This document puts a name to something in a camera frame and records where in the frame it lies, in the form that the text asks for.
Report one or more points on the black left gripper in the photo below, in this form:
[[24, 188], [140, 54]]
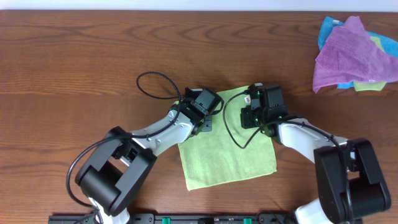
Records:
[[209, 127]]

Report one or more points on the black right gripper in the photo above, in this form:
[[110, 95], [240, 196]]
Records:
[[245, 122]]

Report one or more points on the green microfiber cloth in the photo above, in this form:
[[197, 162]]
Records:
[[228, 153]]

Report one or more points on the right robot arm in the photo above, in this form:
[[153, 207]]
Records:
[[350, 181]]

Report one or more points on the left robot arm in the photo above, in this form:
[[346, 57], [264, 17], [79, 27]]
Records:
[[119, 163]]

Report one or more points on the purple microfiber cloth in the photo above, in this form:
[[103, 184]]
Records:
[[350, 55]]

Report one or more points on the blue microfiber cloth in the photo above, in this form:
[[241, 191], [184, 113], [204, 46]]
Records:
[[389, 45]]

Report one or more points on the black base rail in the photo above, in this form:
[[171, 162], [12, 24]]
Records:
[[148, 218]]

